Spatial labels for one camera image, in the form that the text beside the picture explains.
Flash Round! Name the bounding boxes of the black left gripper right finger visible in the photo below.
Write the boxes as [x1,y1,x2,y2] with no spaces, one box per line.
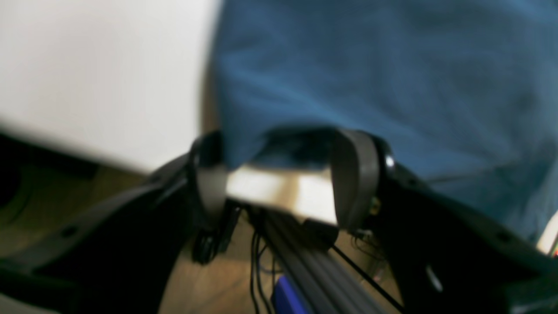
[331,130,557,314]

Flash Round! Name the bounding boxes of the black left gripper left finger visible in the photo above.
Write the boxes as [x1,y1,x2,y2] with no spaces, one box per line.
[0,131,227,314]

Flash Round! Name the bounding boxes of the black aluminium frame rail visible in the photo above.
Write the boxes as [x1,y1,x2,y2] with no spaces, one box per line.
[248,209,385,314]

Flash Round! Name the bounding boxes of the dark blue t-shirt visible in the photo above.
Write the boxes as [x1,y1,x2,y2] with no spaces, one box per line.
[212,0,558,244]

